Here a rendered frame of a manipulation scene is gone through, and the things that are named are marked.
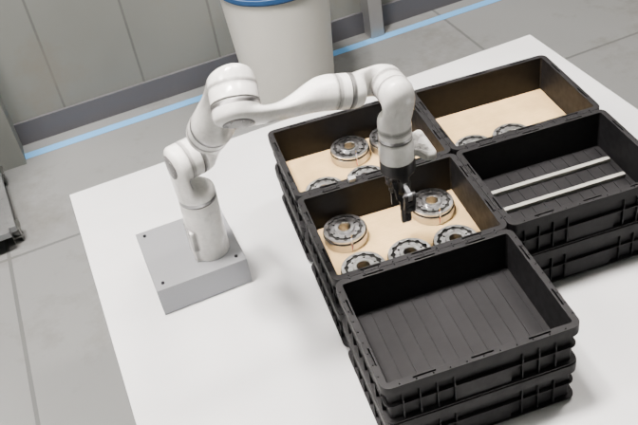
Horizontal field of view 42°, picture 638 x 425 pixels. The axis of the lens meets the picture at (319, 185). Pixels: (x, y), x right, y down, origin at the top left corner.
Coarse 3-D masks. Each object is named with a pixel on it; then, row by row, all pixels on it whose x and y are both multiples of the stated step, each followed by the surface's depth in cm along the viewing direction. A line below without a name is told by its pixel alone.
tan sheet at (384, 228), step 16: (448, 192) 206; (464, 208) 200; (368, 224) 200; (384, 224) 200; (400, 224) 199; (416, 224) 198; (448, 224) 196; (464, 224) 196; (368, 240) 196; (384, 240) 195; (432, 240) 193; (336, 256) 193; (384, 256) 191; (336, 272) 189
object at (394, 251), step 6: (402, 240) 190; (408, 240) 190; (414, 240) 189; (420, 240) 189; (396, 246) 189; (402, 246) 188; (420, 246) 187; (426, 246) 187; (390, 252) 187; (396, 252) 187; (390, 258) 186
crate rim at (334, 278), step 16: (432, 160) 200; (368, 176) 198; (384, 176) 198; (464, 176) 194; (320, 192) 196; (480, 192) 189; (304, 208) 193; (320, 240) 183; (464, 240) 177; (320, 256) 182; (400, 256) 176; (352, 272) 174
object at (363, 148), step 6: (342, 138) 224; (348, 138) 224; (354, 138) 224; (360, 138) 223; (336, 144) 223; (360, 144) 221; (366, 144) 220; (330, 150) 220; (336, 150) 220; (360, 150) 219; (366, 150) 219; (336, 156) 218; (342, 156) 218; (348, 156) 217; (354, 156) 217; (360, 156) 217
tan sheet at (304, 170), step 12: (312, 156) 225; (324, 156) 224; (372, 156) 221; (300, 168) 221; (312, 168) 221; (324, 168) 220; (336, 168) 219; (348, 168) 218; (300, 180) 217; (312, 180) 217; (300, 192) 214
